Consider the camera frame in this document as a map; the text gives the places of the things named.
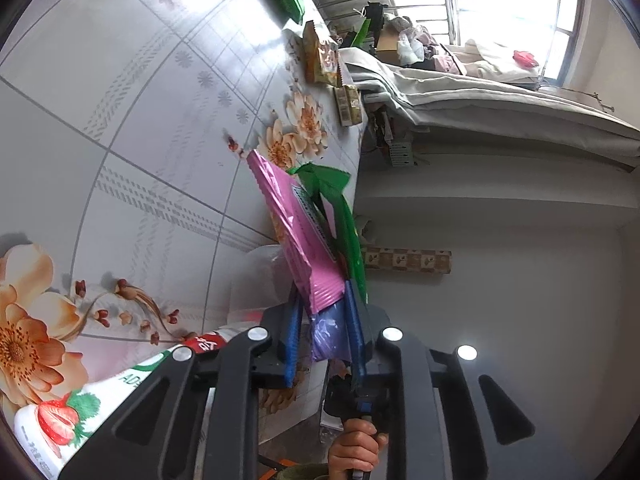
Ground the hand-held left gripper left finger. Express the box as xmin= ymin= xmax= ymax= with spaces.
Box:
xmin=57 ymin=300 xmax=306 ymax=480

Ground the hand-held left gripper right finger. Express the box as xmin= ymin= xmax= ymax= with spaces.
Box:
xmin=344 ymin=280 xmax=566 ymax=480

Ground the purple plastic wrapper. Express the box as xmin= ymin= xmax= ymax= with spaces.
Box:
xmin=309 ymin=300 xmax=353 ymax=363

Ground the large green snack packet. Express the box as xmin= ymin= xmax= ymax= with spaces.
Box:
xmin=287 ymin=162 xmax=368 ymax=306

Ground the pink snack packet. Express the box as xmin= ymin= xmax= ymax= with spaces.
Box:
xmin=246 ymin=149 xmax=358 ymax=317

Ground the person's right hand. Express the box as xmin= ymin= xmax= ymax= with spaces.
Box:
xmin=327 ymin=417 xmax=390 ymax=480

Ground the clear plastic container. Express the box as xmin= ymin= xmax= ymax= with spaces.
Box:
xmin=227 ymin=244 xmax=296 ymax=331

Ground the patterned paper roll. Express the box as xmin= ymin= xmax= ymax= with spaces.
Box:
xmin=361 ymin=246 xmax=453 ymax=277

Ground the grey crate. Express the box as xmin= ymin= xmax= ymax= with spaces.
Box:
xmin=387 ymin=142 xmax=416 ymax=167

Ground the olive snack box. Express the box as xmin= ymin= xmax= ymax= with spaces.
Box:
xmin=332 ymin=84 xmax=365 ymax=127

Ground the white strawberry print packet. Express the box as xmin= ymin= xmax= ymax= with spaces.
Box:
xmin=14 ymin=327 xmax=251 ymax=480

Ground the beige curtain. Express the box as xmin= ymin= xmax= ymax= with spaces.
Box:
xmin=340 ymin=45 xmax=640 ymax=171

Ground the orange white snack packet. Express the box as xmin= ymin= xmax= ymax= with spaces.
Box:
xmin=301 ymin=20 xmax=347 ymax=88

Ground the brown cardboard box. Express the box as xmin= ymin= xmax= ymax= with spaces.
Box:
xmin=375 ymin=35 xmax=401 ymax=66

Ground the pink folded cloth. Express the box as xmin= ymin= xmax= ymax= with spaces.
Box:
xmin=424 ymin=34 xmax=466 ymax=73

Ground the white plastic bag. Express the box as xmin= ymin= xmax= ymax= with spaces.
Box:
xmin=397 ymin=30 xmax=426 ymax=63

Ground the floral tablecloth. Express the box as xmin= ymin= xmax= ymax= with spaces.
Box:
xmin=0 ymin=0 xmax=371 ymax=441

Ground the folded beige quilt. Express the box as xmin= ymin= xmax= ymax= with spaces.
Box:
xmin=445 ymin=37 xmax=543 ymax=86

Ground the wall hook rack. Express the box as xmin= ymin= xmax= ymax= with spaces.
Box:
xmin=575 ymin=87 xmax=618 ymax=113

